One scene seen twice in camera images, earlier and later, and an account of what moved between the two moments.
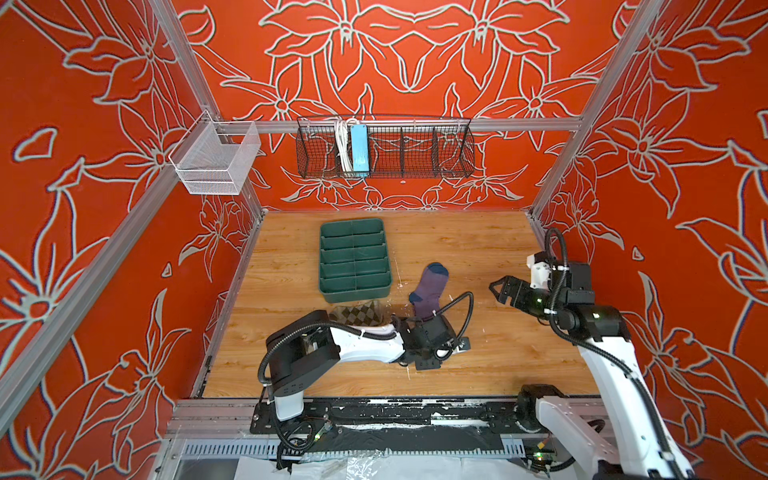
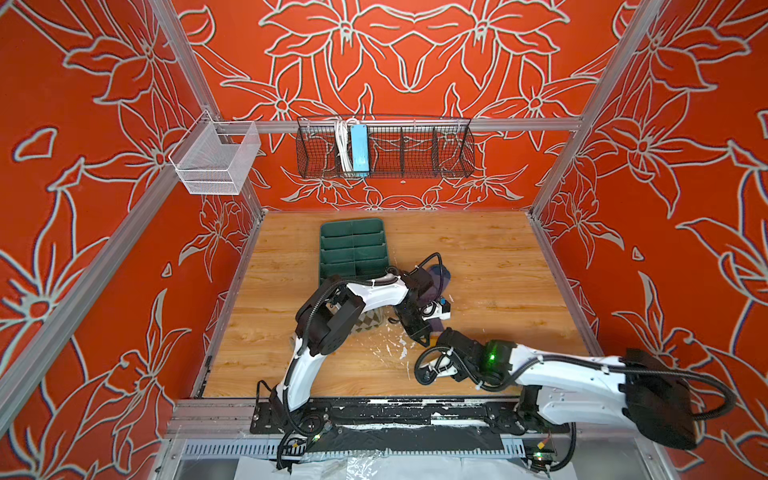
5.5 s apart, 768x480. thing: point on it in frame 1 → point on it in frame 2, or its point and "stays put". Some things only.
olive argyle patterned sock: [368, 313] stays put
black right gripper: [521, 293] → [458, 377]
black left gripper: [434, 362] → [415, 332]
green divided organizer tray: [353, 260] stays put
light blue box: [359, 138] stays put
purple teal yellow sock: [426, 298] stays put
